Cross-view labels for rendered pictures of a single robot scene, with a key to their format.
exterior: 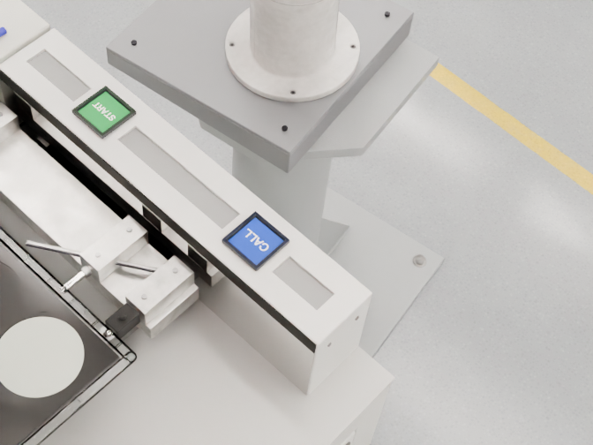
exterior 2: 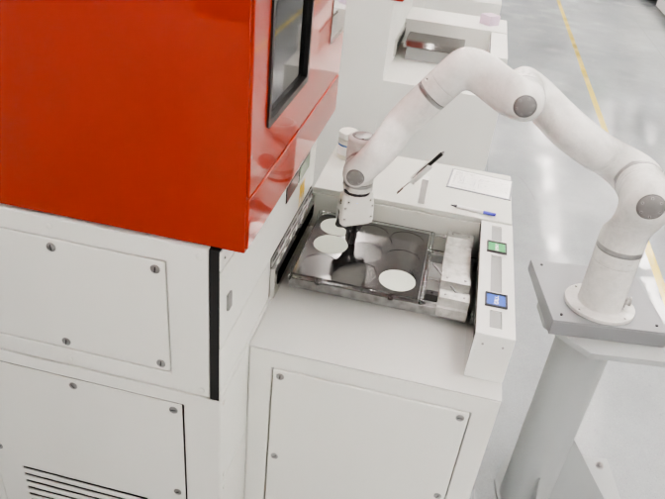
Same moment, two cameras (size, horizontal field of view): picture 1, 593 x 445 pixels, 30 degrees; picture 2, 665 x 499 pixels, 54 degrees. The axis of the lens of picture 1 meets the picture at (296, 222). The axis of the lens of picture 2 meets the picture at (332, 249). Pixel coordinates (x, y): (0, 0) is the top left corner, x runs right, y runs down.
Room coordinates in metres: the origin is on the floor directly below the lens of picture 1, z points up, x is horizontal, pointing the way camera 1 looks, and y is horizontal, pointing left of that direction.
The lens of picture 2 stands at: (-0.34, -0.94, 1.92)
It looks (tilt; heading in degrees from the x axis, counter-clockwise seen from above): 33 degrees down; 62
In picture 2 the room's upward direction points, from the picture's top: 7 degrees clockwise
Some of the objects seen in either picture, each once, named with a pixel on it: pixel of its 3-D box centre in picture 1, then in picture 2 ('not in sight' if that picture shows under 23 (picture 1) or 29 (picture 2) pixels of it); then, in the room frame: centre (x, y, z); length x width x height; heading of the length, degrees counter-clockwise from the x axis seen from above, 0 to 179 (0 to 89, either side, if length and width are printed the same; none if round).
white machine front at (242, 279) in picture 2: not in sight; (273, 235); (0.19, 0.40, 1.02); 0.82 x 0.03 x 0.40; 53
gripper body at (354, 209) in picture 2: not in sight; (355, 204); (0.47, 0.48, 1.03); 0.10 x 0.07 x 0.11; 177
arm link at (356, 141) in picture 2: not in sight; (360, 158); (0.47, 0.48, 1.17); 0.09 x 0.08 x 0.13; 56
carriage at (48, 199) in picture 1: (74, 222); (454, 276); (0.71, 0.28, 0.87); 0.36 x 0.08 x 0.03; 53
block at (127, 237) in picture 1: (114, 247); (455, 283); (0.67, 0.21, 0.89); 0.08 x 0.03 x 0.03; 143
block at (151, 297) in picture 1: (160, 289); (453, 300); (0.62, 0.15, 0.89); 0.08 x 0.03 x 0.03; 143
